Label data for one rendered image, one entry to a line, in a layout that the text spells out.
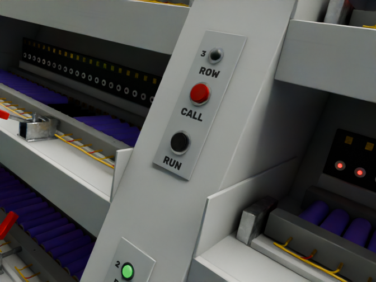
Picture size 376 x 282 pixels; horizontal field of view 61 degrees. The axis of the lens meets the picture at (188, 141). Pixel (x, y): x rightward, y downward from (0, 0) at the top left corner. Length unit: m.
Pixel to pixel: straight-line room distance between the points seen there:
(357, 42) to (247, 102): 0.08
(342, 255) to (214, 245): 0.10
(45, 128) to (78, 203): 0.13
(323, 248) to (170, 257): 0.12
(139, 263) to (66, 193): 0.12
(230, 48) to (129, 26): 0.13
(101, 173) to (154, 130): 0.10
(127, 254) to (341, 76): 0.21
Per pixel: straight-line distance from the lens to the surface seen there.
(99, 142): 0.39
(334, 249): 0.29
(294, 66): 0.26
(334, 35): 0.25
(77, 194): 0.34
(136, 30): 0.35
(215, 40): 0.28
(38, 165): 0.40
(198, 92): 0.26
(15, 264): 0.53
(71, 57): 0.68
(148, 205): 0.27
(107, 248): 0.30
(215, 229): 0.26
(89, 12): 0.42
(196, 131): 0.26
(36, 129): 0.44
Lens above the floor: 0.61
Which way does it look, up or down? level
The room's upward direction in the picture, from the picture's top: 22 degrees clockwise
